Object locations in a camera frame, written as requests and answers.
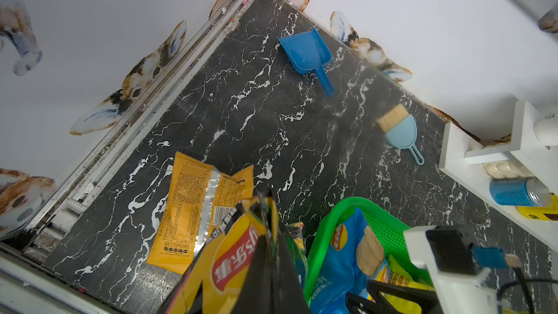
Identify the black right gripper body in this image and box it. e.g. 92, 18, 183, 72
345, 278, 441, 314

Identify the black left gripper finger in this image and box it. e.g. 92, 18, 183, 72
231, 235, 311, 313

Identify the yellow Lays chips bag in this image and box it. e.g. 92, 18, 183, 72
372, 254, 434, 314

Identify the blue Lays chips bag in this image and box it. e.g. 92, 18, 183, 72
310, 209, 391, 313

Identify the black Lays chips bag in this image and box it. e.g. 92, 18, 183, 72
156, 195, 308, 314

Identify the orange chips bag silver stripe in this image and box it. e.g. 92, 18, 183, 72
147, 152, 254, 274

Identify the green plastic basket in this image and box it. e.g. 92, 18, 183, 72
304, 197, 433, 303

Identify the light blue hand brush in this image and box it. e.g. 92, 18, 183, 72
377, 104, 425, 166

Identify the blue glitter can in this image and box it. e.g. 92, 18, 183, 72
489, 177, 552, 207

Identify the yellow canister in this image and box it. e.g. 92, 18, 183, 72
517, 194, 558, 222

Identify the white tiered display shelf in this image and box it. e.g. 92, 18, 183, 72
438, 99, 558, 254

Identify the blue plastic dustpan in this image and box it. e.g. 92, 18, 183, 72
278, 28, 334, 97

